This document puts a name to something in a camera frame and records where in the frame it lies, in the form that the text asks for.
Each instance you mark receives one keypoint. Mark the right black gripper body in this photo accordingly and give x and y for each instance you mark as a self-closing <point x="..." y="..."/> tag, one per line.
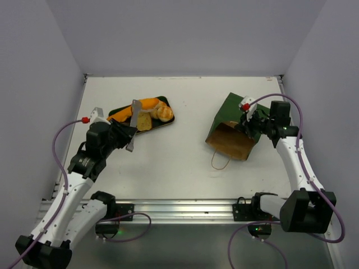
<point x="249" y="129"/>

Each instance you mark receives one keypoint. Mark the round flower bread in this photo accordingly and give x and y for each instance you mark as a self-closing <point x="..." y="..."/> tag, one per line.
<point x="154" y="112"/>

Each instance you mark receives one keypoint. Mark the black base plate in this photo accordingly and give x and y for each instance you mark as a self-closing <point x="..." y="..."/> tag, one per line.
<point x="114" y="210"/>
<point x="248" y="210"/>

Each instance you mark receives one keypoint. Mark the oval orange bread roll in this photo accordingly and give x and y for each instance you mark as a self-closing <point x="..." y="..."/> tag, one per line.
<point x="149" y="103"/>

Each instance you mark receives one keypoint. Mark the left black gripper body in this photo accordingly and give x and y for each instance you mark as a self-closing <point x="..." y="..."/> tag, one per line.
<point x="116" y="137"/>

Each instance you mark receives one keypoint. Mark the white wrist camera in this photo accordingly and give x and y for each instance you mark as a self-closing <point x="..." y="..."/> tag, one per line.
<point x="96" y="115"/>
<point x="248" y="106"/>

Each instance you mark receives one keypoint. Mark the long orange bread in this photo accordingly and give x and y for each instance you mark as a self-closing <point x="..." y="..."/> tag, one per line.
<point x="120" y="114"/>

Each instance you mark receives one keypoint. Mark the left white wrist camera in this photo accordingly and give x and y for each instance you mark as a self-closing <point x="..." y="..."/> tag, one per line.
<point x="96" y="115"/>

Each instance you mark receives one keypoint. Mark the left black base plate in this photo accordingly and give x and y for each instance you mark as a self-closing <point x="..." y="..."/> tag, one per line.
<point x="114" y="210"/>

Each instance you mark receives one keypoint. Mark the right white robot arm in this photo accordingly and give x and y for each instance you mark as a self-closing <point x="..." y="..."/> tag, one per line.
<point x="308" y="209"/>

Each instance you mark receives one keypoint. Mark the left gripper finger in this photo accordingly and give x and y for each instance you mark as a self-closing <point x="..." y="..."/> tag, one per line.
<point x="130" y="133"/>
<point x="114" y="124"/>

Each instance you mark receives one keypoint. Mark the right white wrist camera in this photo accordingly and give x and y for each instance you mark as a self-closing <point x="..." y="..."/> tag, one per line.
<point x="248" y="106"/>

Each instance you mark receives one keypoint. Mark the round scored bun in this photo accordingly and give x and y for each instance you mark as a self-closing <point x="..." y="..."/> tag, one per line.
<point x="165" y="114"/>

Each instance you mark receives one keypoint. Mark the green paper bag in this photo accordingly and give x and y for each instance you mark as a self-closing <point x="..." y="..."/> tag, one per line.
<point x="224" y="138"/>

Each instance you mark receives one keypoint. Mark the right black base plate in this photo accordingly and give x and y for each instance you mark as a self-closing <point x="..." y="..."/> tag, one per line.
<point x="248" y="210"/>

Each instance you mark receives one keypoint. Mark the metal tongs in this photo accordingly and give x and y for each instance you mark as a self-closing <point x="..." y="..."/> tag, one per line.
<point x="136" y="109"/>

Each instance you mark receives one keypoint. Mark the sliced toast bread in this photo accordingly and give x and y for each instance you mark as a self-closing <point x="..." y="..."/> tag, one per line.
<point x="144" y="122"/>

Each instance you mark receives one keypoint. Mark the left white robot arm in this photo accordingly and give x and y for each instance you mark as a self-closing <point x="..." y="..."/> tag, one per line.
<point x="51" y="243"/>

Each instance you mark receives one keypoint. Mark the aluminium mounting rail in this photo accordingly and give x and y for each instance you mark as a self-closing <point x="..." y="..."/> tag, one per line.
<point x="181" y="212"/>

